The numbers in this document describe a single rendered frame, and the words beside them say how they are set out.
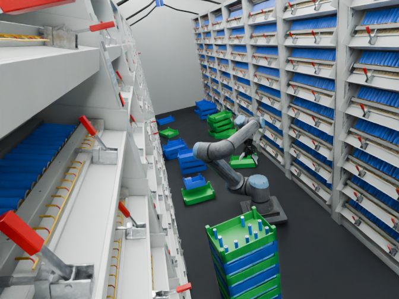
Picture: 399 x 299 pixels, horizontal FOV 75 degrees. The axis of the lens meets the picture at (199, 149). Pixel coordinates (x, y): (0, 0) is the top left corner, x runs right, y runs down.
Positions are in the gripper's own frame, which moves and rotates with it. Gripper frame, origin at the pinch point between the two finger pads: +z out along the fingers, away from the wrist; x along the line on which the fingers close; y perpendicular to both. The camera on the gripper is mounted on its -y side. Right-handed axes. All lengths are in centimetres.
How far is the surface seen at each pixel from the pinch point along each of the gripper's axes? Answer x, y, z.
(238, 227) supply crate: -27, 38, 62
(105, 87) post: -96, 123, 56
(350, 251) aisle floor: 59, 24, 65
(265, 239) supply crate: -20, 53, 70
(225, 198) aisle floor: 1, -53, 12
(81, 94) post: -101, 121, 58
